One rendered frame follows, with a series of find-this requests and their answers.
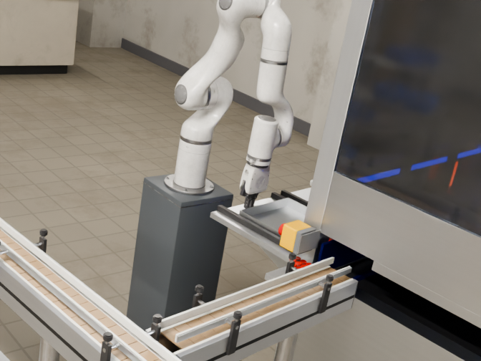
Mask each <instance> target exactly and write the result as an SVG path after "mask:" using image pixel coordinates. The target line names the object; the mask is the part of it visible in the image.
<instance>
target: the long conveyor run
mask: <svg viewBox="0 0 481 361"><path fill-rule="evenodd" d="M47 234H48V231H47V230H46V229H45V228H43V229H41V230H40V231H39V235H41V236H40V237H39V242H38V243H35V244H33V243H32V242H31V241H30V240H29V239H27V238H26V237H25V236H23V235H22V234H21V233H19V232H18V231H17V230H16V229H15V228H13V227H12V226H10V225H9V224H8V223H7V222H5V221H4V220H3V219H2V218H0V299H1V300H2V301H3V302H4V303H6V304H7V305H8V306H9V307H10V308H11V309H12V310H13V311H14V312H16V313H17V314H18V315H19V316H20V317H21V318H22V319H23V320H24V321H25V322H26V323H27V324H28V325H29V326H30V327H31V328H32V329H33V330H35V331H36V332H37V333H38V334H39V335H40V336H41V337H42V338H43V339H44V340H46V341H47V342H48V343H49V344H50V345H51V346H52V347H53V348H54V349H55V350H56V351H57V352H58V353H59V354H60V355H61V356H62V357H63V358H65V359H66V360H67V361H182V360H181V359H179V358H178V357H176V356H175V355H174V354H173V353H171V351H169V350H168V349H167V348H165V347H164V346H162V345H161V344H160V343H159V340H160V330H161V326H160V325H158V324H159V323H161V321H162V316H161V315H160V314H155V315H154V316H153V318H152V321H153V323H152V325H151V330H150V331H148V332H145V331H144V330H143V329H141V328H140V327H138V326H137V325H136V324H135V323H134V322H132V321H131V320H130V319H128V318H127V317H126V316H125V315H124V314H122V313H121V312H120V311H118V310H117V309H115V308H114V307H113V306H112V305H111V304H110V303H108V302H107V301H106V300H104V299H103V298H101V296H100V295H98V294H97V293H96V292H94V291H93V290H91V289H90V288H89V287H88V286H87V285H86V284H84V283H83V282H82V281H80V280H79V279H78V278H77V277H75V276H74V275H73V274H71V273H70V272H69V271H67V270H66V269H65V268H64V267H63V266H61V265H60V264H59V263H57V262H56V261H55V260H53V258H51V257H50V256H49V255H47V254H46V250H47V240H46V239H45V236H46V235H47Z"/></svg>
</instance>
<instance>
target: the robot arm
mask: <svg viewBox="0 0 481 361"><path fill-rule="evenodd" d="M216 9H217V13H218V18H219V27H218V32H217V34H216V36H215V38H214V40H213V43H212V44H211V46H210V49H209V50H208V51H207V53H206V54H205V55H204V56H203V57H202V58H201V59H200V60H199V61H198V62H197V63H196V64H194V65H193V66H192V67H191V68H190V69H189V70H188V71H187V72H186V73H185V74H184V75H183V76H182V77H181V79H180V80H179V82H178V83H177V85H176V87H175V94H174V95H175V101H176V103H177V104H178V105H179V106H180V107H181V108H183V109H184V110H197V111H196V112H195V113H194V114H193V115H191V116H190V117H189V118H188V119H187V120H186V121H185V122H184V123H183V125H182V128H181V132H180V141H179V146H178V156H177V161H176V166H175V174H172V175H169V176H167V177H166V178H165V181H164V184H165V185H166V187H168V188H169V189H170V190H172V191H175V192H178V193H182V194H186V195H192V196H201V195H206V194H209V193H211V192H213V189H214V185H213V184H212V183H211V182H210V181H209V180H208V179H206V175H207V171H208V162H209V157H210V149H211V144H212V139H213V131H214V129H215V126H216V125H217V124H218V122H219V121H220V120H221V118H222V117H223V116H224V114H225V113H226V112H227V111H228V109H229V107H230V105H231V103H232V100H233V87H232V85H231V83H230V82H229V81H228V80H227V79H226V78H224V77H221V75H222V74H224V73H225V72H226V71H227V70H228V69H229V68H230V67H231V66H232V64H233V63H234V61H235V60H236V58H237V57H238V55H239V53H240V51H241V49H242V47H243V44H244V41H245V37H244V33H243V31H242V29H241V22H242V21H243V20H244V19H246V18H258V19H261V32H262V34H263V43H262V49H261V59H260V65H259V71H258V82H257V89H256V95H257V98H258V100H259V101H260V102H262V103H265V104H267V105H271V106H272V108H273V111H274V117H271V116H267V115H257V116H255V118H254V122H253V128H252V132H251V138H250V142H249V146H248V153H247V156H246V160H247V163H246V166H245V168H244V170H243V174H242V177H241V180H240V190H241V192H240V195H242V196H244V197H245V198H246V199H245V202H244V206H243V207H244V208H250V207H254V203H255V200H256V199H257V196H258V194H259V193H260V192H263V191H265V190H266V189H267V187H268V179H269V173H270V164H271V158H272V154H273V150H274V149H275V148H280V147H283V146H286V145H287V144H288V143H289V141H290V139H291V134H292V129H293V110H292V108H291V106H290V104H289V102H288V100H287V99H286V98H285V97H284V95H283V88H284V82H285V78H286V69H287V64H288V56H289V50H290V46H291V35H292V26H291V22H290V20H289V18H288V17H287V15H286V14H285V13H284V11H283V10H282V9H281V0H218V1H217V5H216Z"/></svg>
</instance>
